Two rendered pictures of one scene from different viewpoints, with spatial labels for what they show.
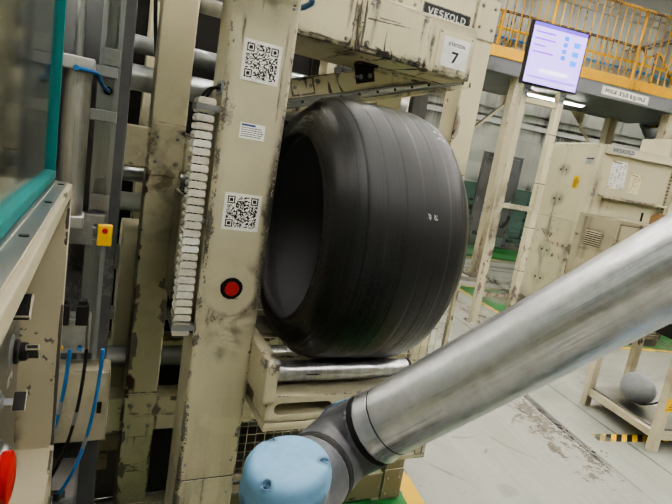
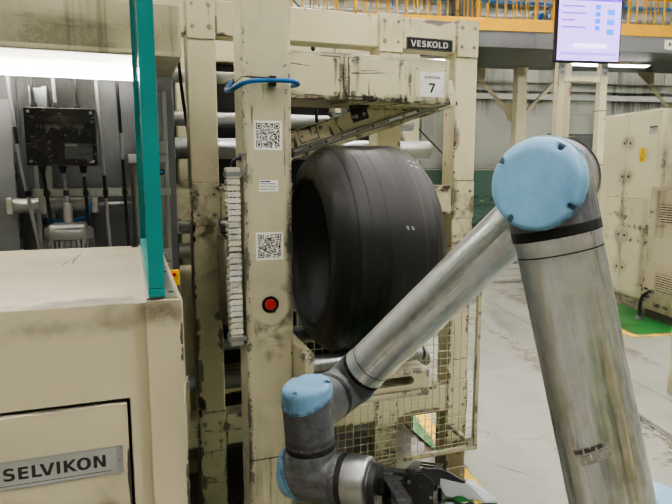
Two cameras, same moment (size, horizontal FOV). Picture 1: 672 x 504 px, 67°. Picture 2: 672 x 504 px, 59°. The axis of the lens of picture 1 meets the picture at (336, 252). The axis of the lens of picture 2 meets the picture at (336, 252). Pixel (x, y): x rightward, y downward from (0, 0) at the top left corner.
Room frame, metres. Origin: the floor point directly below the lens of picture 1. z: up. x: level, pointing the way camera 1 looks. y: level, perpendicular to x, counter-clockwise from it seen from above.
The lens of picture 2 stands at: (-0.52, -0.15, 1.42)
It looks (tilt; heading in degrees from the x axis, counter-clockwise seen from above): 8 degrees down; 7
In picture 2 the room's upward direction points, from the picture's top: straight up
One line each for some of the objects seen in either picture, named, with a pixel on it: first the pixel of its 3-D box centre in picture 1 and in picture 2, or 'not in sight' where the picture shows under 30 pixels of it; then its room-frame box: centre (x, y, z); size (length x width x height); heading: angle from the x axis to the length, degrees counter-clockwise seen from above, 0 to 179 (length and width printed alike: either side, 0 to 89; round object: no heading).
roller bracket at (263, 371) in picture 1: (247, 344); (290, 349); (1.12, 0.17, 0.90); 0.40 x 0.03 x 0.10; 26
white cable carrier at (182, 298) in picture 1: (193, 219); (235, 256); (1.00, 0.29, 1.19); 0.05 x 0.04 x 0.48; 26
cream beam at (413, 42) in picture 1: (363, 35); (352, 83); (1.51, 0.02, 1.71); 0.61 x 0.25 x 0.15; 116
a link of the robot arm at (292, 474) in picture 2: not in sight; (315, 473); (0.47, 0.00, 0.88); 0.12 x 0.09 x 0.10; 75
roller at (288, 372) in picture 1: (342, 368); (366, 357); (1.07, -0.06, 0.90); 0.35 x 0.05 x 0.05; 116
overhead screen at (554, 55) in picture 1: (554, 58); (587, 29); (4.94, -1.69, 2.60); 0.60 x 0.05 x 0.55; 106
